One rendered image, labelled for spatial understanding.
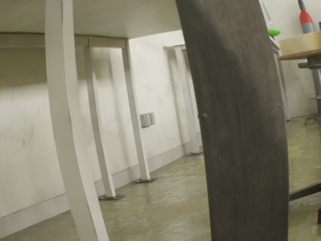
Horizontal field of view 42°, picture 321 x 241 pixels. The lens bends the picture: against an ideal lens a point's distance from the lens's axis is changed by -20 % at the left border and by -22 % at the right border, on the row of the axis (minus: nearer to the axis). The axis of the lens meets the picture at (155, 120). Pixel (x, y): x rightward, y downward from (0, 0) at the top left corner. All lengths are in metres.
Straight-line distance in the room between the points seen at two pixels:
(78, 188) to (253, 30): 0.44
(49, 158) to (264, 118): 1.56
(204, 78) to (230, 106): 0.07
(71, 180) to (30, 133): 1.44
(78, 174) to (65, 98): 0.12
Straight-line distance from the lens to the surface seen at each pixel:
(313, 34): 1.40
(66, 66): 0.76
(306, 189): 1.64
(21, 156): 2.10
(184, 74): 4.06
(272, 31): 5.00
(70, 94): 0.76
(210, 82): 0.92
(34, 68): 2.29
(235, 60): 0.91
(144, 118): 3.39
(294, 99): 6.14
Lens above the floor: 0.47
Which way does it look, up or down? 2 degrees down
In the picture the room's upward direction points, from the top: 9 degrees counter-clockwise
